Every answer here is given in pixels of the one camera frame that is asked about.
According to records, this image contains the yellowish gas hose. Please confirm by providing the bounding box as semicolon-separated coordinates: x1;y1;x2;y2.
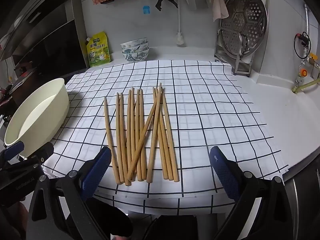
291;77;320;93

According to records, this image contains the perforated metal steamer plate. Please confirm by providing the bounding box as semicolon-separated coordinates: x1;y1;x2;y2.
220;0;267;55

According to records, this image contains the dark cooking pot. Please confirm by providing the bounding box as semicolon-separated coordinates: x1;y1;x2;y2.
0;69;34;113

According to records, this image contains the metal gas pipe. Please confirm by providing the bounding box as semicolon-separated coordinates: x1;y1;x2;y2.
303;3;311;64

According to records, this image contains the white power cable with plug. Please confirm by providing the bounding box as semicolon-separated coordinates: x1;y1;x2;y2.
176;0;185;47

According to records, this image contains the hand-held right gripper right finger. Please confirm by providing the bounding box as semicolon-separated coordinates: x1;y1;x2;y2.
209;145;298;240

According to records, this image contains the black range hood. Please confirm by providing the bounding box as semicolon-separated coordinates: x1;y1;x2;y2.
0;0;88;80

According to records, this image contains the yellow seasoning pouch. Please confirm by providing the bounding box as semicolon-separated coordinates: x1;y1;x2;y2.
86;31;111;68

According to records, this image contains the cream plastic bowl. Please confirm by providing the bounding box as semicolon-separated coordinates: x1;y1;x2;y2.
4;78;70;158

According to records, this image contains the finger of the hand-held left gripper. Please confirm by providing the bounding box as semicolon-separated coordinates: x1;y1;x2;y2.
5;142;54;173
0;141;25;165

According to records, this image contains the yellow gas valve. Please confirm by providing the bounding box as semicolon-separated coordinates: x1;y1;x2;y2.
308;53;320;68

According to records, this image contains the white black checked tablecloth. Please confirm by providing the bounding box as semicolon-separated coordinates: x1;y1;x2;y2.
41;59;290;215

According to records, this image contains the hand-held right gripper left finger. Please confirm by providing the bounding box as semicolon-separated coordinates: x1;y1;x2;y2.
26;146;113;240

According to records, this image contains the stainless steel rack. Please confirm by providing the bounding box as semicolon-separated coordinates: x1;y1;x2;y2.
214;27;255;77

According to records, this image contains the pile of wooden chopsticks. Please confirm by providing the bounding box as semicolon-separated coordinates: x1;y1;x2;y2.
104;82;179;187

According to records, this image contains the pink cloth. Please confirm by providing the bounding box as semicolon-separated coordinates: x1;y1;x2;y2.
209;0;229;22

